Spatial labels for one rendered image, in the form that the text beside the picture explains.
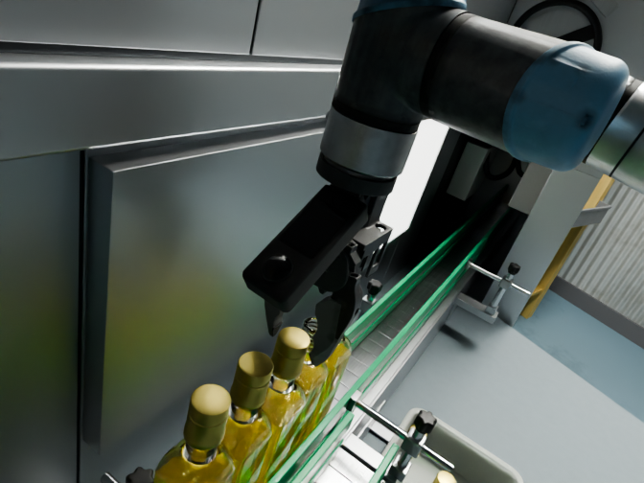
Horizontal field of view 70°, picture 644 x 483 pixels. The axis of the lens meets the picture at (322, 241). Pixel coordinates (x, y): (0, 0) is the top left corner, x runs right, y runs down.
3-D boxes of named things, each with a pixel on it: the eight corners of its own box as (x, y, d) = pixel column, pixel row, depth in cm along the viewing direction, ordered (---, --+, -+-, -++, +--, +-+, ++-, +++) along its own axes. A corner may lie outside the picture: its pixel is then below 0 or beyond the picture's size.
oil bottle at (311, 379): (266, 439, 69) (300, 332, 59) (296, 463, 67) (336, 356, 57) (241, 464, 65) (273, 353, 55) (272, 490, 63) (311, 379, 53)
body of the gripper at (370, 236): (378, 277, 49) (418, 172, 43) (335, 310, 42) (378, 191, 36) (319, 243, 52) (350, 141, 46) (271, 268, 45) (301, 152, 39)
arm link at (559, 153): (646, 67, 33) (502, 25, 38) (633, 52, 24) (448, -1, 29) (586, 170, 36) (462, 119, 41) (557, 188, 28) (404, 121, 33)
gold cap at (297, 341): (282, 350, 52) (291, 320, 50) (307, 368, 51) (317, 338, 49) (262, 366, 49) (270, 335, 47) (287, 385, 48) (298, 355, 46)
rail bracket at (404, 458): (343, 423, 75) (366, 368, 69) (436, 491, 69) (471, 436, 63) (333, 434, 73) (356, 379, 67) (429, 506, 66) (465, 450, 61)
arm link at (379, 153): (395, 138, 34) (307, 100, 37) (376, 194, 36) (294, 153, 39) (430, 129, 40) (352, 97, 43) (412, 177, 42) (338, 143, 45)
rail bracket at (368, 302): (339, 316, 101) (356, 265, 94) (365, 333, 98) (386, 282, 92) (330, 324, 98) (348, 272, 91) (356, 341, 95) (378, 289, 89)
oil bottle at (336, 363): (290, 417, 74) (326, 313, 64) (319, 438, 72) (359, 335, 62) (268, 438, 70) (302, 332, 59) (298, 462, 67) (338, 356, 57)
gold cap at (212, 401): (214, 456, 39) (222, 422, 37) (175, 442, 39) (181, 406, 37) (230, 424, 42) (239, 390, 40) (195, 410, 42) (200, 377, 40)
